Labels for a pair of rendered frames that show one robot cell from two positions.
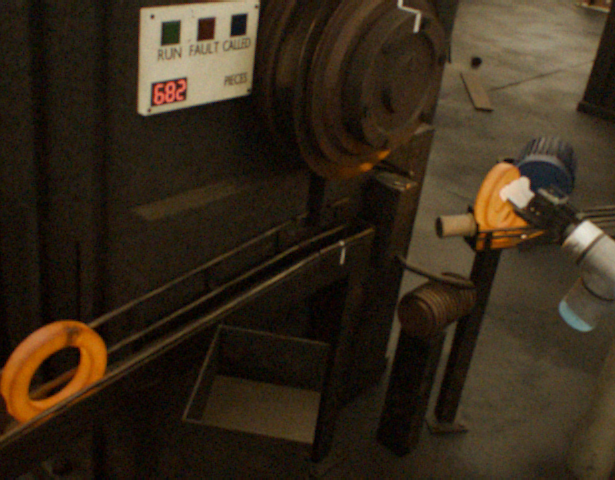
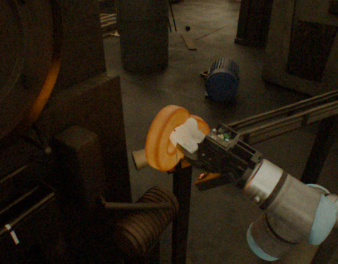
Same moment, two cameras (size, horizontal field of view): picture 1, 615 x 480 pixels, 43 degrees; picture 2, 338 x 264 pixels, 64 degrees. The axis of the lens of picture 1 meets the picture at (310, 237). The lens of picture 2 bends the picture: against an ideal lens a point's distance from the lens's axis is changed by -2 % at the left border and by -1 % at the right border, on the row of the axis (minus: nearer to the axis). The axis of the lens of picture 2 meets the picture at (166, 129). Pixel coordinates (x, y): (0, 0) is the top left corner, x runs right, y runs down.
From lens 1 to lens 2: 1.28 m
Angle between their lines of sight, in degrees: 6
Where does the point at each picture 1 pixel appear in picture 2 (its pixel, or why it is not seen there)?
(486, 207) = (156, 158)
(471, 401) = (196, 243)
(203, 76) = not seen: outside the picture
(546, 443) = not seen: outside the picture
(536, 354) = (233, 193)
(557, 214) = (230, 158)
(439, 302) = (142, 229)
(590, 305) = (279, 247)
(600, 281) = (289, 230)
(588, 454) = not seen: outside the picture
